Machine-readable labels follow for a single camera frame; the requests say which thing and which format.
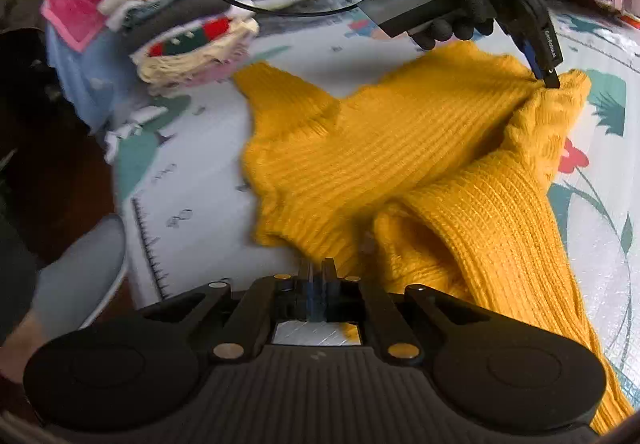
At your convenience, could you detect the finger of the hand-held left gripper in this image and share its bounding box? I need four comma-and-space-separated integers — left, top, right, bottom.
530, 57, 566, 91

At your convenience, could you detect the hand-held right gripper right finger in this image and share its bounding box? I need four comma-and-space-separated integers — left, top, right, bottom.
321, 258, 488, 365

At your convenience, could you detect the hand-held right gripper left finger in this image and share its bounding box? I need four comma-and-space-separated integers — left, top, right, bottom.
142, 260, 321, 362

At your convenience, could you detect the yellow knit sweater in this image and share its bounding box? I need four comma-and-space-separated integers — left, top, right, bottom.
232, 40, 636, 435

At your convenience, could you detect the stack of folded clothes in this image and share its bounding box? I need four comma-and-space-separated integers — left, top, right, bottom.
95, 0, 261, 88

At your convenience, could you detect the grey slipper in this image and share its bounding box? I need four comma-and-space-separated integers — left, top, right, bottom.
30, 213, 128, 332

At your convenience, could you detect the blue blanket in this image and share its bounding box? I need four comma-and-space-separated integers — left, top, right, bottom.
45, 24, 136, 130

